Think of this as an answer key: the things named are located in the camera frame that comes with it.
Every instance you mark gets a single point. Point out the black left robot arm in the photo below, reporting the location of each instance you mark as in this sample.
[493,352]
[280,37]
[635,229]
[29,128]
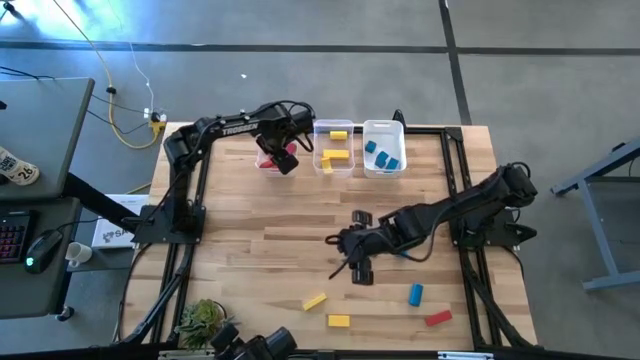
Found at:
[235,129]

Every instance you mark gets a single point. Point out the clear plastic bin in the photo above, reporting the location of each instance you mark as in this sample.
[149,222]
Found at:
[345,167]

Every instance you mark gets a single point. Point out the dark desk top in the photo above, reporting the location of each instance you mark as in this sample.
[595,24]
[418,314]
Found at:
[30,295]

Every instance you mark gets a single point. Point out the yellow power plug adapter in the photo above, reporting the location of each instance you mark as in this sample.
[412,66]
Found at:
[157,126]

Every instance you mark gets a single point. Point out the black table frame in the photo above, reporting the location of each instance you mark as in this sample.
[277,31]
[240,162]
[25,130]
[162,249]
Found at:
[425,131]

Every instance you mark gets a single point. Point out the yellow wooden cylinder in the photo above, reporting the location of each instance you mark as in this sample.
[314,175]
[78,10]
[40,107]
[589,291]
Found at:
[338,135]

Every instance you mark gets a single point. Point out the white bracket strip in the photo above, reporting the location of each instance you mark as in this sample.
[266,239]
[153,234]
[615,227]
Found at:
[185,354]
[465,355]

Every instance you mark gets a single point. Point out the thin yellow wooden block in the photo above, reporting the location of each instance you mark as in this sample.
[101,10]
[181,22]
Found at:
[315,301]

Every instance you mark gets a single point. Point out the white plastic bin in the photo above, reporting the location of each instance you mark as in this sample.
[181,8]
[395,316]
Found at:
[267,173]
[385,132]

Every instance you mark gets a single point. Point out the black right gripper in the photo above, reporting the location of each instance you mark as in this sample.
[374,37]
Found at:
[372,240]

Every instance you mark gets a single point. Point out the black backlit keyboard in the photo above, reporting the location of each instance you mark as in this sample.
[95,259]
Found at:
[12,237]

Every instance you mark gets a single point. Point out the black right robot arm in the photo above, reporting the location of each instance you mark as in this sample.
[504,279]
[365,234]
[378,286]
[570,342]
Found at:
[465,202]

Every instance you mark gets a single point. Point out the blue rectangular wooden block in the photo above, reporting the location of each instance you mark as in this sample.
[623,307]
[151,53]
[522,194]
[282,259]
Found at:
[416,295]

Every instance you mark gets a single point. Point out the yellow rectangular wooden block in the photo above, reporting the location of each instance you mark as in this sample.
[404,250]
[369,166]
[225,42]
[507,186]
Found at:
[339,321]

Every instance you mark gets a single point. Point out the grey desk top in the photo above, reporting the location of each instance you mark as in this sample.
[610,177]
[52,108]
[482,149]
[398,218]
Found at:
[45,125]

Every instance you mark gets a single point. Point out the white cup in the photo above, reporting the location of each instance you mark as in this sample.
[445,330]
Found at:
[77,254]

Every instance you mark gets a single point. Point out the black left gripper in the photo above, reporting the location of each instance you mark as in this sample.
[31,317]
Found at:
[285,127]

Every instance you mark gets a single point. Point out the green potted plant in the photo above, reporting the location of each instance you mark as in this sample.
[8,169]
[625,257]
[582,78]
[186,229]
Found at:
[200,320]

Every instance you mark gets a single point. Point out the blue-grey table frame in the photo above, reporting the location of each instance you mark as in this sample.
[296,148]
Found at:
[605,250]

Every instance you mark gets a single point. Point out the white printed box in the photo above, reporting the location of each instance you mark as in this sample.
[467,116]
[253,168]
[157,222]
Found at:
[112,235]

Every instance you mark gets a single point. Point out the black computer mouse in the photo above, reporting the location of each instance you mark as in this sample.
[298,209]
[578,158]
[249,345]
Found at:
[42,250]

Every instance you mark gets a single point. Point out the long yellow wooden block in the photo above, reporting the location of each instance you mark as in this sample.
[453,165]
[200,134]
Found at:
[336,154]

